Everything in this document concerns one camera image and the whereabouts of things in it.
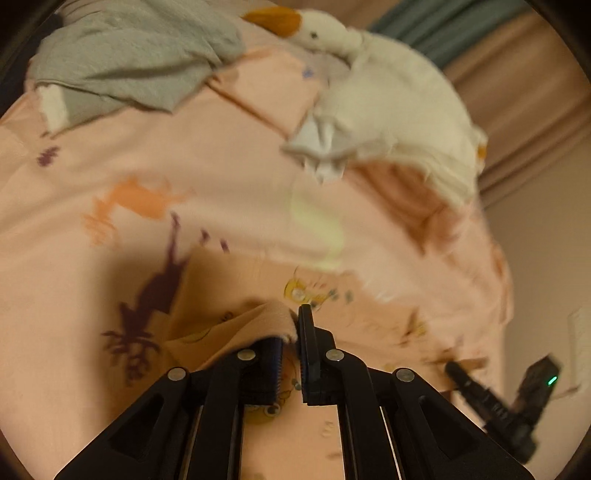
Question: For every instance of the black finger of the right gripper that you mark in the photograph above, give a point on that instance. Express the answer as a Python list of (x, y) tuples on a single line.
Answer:
[(482, 400)]

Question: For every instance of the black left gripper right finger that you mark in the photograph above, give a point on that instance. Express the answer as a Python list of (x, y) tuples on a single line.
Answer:
[(394, 425)]

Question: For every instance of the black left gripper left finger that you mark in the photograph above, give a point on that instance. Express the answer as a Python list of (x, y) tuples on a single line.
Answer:
[(186, 425)]

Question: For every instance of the white power strip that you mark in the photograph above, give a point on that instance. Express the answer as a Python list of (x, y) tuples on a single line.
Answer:
[(579, 344)]

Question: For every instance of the pink printed duvet cover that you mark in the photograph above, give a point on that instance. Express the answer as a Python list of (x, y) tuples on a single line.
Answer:
[(144, 240)]

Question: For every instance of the pink folded garment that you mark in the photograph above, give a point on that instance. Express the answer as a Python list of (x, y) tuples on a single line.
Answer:
[(403, 193)]

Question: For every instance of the white folded garment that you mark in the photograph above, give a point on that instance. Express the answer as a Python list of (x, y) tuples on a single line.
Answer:
[(355, 124)]

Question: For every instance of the beige curtain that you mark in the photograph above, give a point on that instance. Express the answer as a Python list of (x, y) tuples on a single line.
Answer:
[(520, 116)]

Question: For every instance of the white goose plush toy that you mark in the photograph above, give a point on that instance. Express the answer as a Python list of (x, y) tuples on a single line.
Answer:
[(371, 58)]

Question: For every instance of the grey garment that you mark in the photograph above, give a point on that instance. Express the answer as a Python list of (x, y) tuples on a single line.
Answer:
[(111, 54)]

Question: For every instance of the teal curtain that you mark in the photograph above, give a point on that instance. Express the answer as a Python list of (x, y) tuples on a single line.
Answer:
[(443, 30)]

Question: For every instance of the black tracking camera box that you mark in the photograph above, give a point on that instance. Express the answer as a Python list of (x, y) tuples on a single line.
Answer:
[(536, 389)]

